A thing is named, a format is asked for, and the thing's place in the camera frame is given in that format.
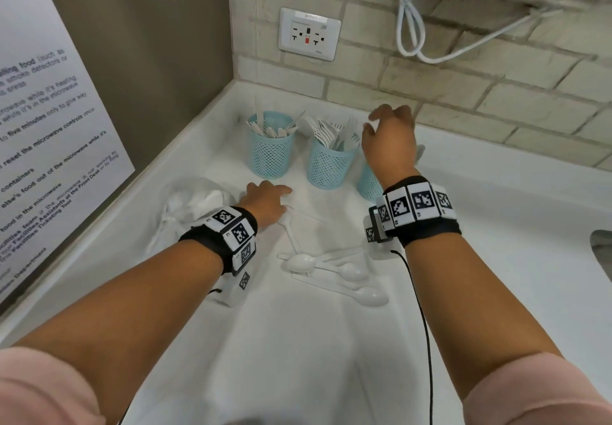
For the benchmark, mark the person's left hand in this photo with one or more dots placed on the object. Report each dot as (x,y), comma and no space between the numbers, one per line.
(265,202)

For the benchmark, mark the person's right hand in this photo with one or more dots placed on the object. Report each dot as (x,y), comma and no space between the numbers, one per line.
(392,147)

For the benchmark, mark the bunch of white plastic forks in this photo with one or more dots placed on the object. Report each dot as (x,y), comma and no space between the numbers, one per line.
(330,133)

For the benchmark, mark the bunch of white plastic knives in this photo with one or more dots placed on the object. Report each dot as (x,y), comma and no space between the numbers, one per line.
(268,128)

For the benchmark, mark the clear plastic bag of cutlery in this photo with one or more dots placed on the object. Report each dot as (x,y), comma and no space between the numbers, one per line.
(191,204)

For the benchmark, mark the person's left forearm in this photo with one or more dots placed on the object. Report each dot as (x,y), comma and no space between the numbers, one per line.
(119,334)

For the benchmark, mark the person's right forearm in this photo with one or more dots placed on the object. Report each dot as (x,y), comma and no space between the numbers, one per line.
(468,314)

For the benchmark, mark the person's pink right sleeve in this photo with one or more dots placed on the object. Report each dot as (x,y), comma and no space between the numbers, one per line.
(535,396)

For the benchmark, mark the person's pink sleeve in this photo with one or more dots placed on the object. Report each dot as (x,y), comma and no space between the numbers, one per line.
(43,391)
(535,396)

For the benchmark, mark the person's pink left sleeve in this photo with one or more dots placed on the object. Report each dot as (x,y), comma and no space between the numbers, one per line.
(43,391)

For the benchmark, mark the black left wrist band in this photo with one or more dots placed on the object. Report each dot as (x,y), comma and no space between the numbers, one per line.
(201,238)

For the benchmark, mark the black wrist band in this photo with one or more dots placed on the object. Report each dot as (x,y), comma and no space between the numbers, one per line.
(430,233)
(201,238)

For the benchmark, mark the black right wrist band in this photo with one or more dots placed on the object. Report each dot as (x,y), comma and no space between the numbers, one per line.
(430,233)

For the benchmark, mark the dark sink basin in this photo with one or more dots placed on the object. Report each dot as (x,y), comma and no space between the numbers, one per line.
(603,252)

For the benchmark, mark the white printed notice poster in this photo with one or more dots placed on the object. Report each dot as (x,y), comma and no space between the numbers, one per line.
(38,128)

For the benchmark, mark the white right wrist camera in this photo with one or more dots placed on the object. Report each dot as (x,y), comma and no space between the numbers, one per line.
(372,234)

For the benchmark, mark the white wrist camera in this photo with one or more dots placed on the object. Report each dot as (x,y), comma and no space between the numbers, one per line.
(372,234)
(229,295)

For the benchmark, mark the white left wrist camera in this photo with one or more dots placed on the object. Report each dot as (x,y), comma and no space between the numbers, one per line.
(229,295)

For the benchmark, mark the white wall power outlet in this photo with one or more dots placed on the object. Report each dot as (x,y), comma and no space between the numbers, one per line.
(308,35)

